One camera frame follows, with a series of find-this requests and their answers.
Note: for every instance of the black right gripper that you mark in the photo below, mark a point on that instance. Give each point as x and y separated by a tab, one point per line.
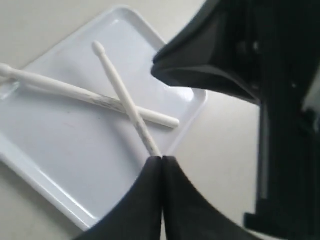
276	55

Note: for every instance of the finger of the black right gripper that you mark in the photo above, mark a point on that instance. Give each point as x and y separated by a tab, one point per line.
214	52

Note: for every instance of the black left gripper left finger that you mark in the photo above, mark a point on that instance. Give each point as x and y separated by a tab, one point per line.
138	216

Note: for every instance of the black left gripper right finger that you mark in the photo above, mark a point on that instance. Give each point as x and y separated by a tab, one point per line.
187	214

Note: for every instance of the wooden drumstick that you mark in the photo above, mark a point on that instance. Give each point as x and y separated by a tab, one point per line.
84	95
126	100

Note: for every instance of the white square plastic tray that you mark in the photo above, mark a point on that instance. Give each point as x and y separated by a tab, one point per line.
84	158

